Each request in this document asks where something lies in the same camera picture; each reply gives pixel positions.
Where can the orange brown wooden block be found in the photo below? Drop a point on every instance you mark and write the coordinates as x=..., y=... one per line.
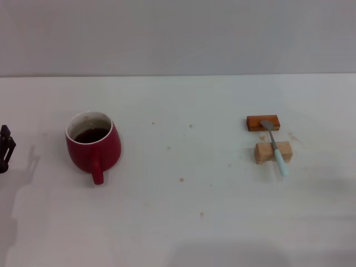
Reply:
x=253, y=123

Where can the red ceramic cup with coffee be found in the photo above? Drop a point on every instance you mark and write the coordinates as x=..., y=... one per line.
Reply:
x=83, y=155

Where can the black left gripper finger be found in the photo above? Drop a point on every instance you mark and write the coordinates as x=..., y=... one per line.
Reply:
x=4, y=133
x=10, y=147

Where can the light wooden block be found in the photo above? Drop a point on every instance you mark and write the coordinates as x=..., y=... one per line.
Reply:
x=264, y=153

